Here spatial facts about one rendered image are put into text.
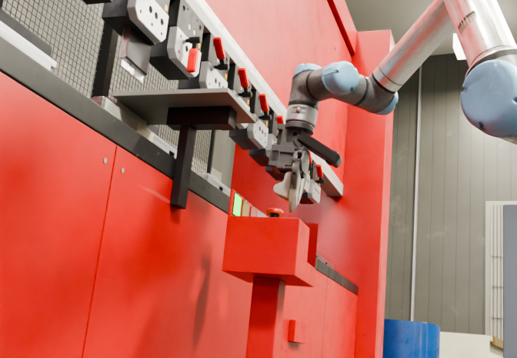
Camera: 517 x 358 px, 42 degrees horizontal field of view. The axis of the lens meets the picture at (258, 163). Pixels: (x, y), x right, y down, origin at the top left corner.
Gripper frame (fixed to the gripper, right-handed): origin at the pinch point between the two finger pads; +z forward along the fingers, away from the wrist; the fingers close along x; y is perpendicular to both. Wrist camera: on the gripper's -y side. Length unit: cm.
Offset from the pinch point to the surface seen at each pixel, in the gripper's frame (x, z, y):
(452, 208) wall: -922, -218, -9
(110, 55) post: -76, -70, 109
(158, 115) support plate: 20.9, -12.9, 29.0
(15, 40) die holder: 65, -9, 35
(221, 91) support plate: 33.3, -14.8, 9.9
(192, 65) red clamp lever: 8.8, -30.5, 29.4
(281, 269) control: 15.2, 16.3, -3.5
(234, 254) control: 15.2, 14.8, 7.2
